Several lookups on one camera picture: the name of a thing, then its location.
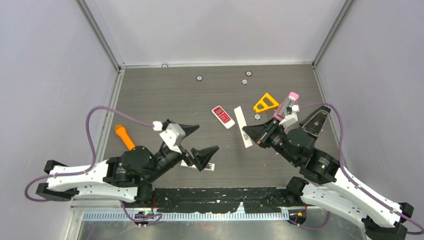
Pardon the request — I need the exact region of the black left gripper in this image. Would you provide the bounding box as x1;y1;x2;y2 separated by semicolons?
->
147;124;220;183

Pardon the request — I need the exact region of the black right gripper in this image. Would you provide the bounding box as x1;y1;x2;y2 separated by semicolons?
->
241;116;299;166

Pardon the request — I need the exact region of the slim remote back cover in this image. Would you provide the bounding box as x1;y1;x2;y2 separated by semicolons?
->
233;106;253;149

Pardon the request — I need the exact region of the white remote control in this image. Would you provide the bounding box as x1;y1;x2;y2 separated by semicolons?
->
211;105;236;130

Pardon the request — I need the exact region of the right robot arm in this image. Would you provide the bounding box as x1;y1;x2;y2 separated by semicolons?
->
242;117;414;240

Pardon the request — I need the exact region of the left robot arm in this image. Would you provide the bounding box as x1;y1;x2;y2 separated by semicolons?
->
35;119;219;207

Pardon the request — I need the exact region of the pink metronome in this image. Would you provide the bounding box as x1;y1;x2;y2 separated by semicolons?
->
273;92;300;122

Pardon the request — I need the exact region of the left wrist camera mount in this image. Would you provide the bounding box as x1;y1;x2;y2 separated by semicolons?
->
152;119;186;154

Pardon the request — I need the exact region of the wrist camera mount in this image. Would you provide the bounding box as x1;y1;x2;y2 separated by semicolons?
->
279;104;300;129
152;119;186;154

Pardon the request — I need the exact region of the yellow triangular plastic frame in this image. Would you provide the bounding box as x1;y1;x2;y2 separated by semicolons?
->
253;92;280;114

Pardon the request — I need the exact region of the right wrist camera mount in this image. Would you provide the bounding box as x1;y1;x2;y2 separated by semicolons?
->
279;104;300;129

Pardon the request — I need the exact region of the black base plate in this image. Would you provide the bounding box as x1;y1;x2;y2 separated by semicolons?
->
153;187;305;214

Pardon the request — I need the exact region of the orange handle tool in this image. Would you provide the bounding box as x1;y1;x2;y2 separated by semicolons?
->
114;124;136;151

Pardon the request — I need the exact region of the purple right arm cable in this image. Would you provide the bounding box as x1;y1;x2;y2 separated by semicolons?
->
288;102;424;236

